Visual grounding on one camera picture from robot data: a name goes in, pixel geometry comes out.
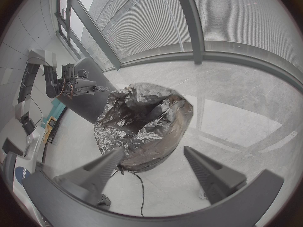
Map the window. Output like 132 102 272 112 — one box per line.
49 0 303 96

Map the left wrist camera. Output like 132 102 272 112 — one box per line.
76 68 89 80

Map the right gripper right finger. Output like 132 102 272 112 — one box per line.
183 145 248 207

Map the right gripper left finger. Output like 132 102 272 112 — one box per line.
53 148 124 206

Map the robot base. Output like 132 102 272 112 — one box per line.
0 102 49 227

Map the black cable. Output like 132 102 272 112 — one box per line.
109 169 145 218

